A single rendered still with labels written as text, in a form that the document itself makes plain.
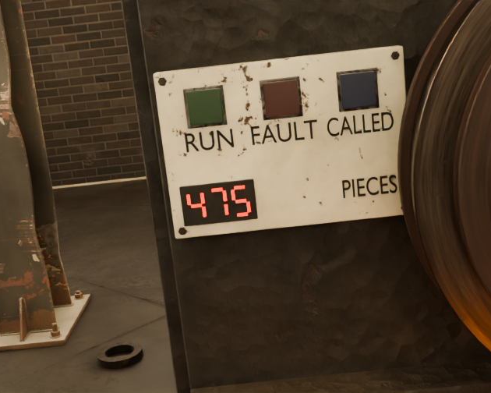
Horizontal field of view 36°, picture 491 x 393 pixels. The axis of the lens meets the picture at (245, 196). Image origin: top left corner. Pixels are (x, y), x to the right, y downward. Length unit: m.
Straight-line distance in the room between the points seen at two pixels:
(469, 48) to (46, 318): 3.04
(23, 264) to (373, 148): 2.81
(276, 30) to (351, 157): 0.16
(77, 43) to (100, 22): 0.28
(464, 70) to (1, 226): 2.95
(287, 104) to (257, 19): 0.09
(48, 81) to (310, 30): 6.24
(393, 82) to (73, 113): 6.25
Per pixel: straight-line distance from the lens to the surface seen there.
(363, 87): 0.80
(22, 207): 3.43
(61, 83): 6.97
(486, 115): 0.68
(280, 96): 0.79
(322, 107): 0.80
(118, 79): 6.87
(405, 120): 0.75
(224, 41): 0.81
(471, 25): 0.69
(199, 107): 0.79
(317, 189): 0.82
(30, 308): 3.57
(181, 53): 0.82
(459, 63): 0.69
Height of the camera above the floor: 1.28
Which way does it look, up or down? 13 degrees down
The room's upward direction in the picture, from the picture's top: 6 degrees counter-clockwise
